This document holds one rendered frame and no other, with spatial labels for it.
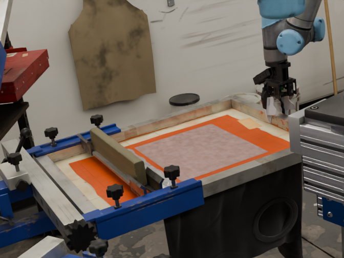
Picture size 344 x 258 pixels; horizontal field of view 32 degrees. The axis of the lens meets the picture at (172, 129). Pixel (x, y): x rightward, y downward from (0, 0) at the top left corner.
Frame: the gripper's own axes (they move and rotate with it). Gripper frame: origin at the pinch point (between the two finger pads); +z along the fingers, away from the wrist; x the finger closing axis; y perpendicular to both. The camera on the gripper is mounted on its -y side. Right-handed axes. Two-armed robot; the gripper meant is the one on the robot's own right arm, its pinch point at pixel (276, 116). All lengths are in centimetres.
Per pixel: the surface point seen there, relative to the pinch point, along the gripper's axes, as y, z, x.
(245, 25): -200, 16, 121
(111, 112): -200, 52, 11
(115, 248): -116, 98, -29
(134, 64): -194, 22, 30
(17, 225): 2, 6, -91
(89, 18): -194, -13, 5
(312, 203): -86, 98, 81
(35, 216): 0, 6, -85
